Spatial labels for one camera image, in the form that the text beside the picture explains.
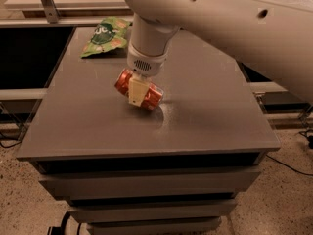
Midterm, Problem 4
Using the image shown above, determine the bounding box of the grey drawer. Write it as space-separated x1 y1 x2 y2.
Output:
87 217 221 235
39 166 260 200
69 199 237 223

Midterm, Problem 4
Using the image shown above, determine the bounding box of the metal railing frame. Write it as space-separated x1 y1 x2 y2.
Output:
0 0 313 29

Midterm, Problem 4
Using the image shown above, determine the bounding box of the bottom grey drawer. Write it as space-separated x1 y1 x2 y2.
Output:
87 217 221 235

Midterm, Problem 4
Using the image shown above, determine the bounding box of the grey drawer cabinet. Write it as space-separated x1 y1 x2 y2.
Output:
15 23 282 235

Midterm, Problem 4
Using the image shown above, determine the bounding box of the black cable on left floor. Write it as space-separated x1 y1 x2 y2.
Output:
0 131 23 149

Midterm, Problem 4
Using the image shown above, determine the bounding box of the green chip bag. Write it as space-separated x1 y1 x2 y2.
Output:
80 16 130 58

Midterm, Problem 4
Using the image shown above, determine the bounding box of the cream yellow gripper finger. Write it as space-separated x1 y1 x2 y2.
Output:
128 73 151 107

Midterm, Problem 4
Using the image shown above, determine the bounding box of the black cable on floor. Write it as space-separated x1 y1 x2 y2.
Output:
0 131 23 149
265 154 313 177

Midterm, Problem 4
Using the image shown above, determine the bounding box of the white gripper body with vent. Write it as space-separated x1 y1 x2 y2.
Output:
127 44 167 77

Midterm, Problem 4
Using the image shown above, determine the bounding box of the red Coca-Cola can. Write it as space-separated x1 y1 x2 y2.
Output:
114 69 163 111

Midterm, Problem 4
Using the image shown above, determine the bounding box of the middle grey drawer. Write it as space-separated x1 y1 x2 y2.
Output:
69 199 237 223

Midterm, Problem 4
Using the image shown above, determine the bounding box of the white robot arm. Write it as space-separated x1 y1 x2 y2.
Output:
125 0 313 103

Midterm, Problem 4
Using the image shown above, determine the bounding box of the top grey drawer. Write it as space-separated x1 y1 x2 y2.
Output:
39 166 260 200

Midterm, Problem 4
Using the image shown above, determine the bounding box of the black cable on right floor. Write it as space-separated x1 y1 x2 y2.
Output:
265 154 313 177

